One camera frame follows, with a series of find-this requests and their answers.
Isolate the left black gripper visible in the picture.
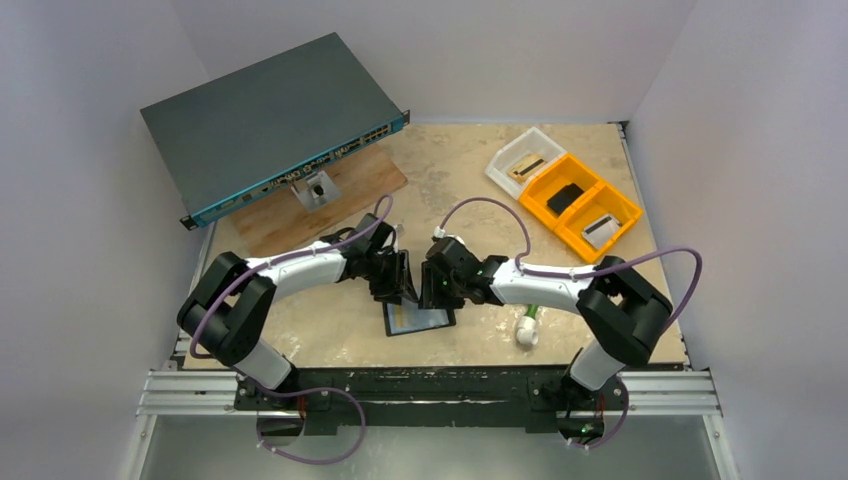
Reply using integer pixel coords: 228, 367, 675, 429
362, 248, 417, 306

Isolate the gold striped card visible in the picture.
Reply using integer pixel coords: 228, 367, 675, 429
387, 306, 446, 335

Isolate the black leather card holder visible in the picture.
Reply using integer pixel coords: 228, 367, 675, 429
382, 299, 456, 337

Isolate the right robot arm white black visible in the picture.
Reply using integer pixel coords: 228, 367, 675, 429
420, 237, 673, 407

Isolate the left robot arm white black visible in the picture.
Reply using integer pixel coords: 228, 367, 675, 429
176, 214, 417, 409

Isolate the gold card in white bin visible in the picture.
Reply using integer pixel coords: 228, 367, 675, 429
508, 154, 547, 184

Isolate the black card in yellow bin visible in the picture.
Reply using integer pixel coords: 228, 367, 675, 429
546, 183, 585, 216

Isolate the silver card in yellow bin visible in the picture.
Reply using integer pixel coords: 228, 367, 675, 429
581, 214, 621, 250

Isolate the green white pipe fitting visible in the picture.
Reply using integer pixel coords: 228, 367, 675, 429
515, 304, 539, 347

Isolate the wooden board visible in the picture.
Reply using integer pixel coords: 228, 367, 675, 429
212, 145, 407, 257

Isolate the white plastic bin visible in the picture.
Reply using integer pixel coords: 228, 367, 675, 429
484, 127, 568, 199

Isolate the yellow plastic bin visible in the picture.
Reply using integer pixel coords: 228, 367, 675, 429
518, 153, 643, 263

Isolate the small metal bracket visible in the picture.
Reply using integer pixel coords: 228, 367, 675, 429
291, 170, 342, 212

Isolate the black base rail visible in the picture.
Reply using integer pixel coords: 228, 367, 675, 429
234, 365, 629, 440

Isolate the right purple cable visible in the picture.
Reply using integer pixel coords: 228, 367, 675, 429
437, 196, 704, 333

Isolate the grey blue network switch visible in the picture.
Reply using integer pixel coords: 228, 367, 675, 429
140, 33, 410, 230

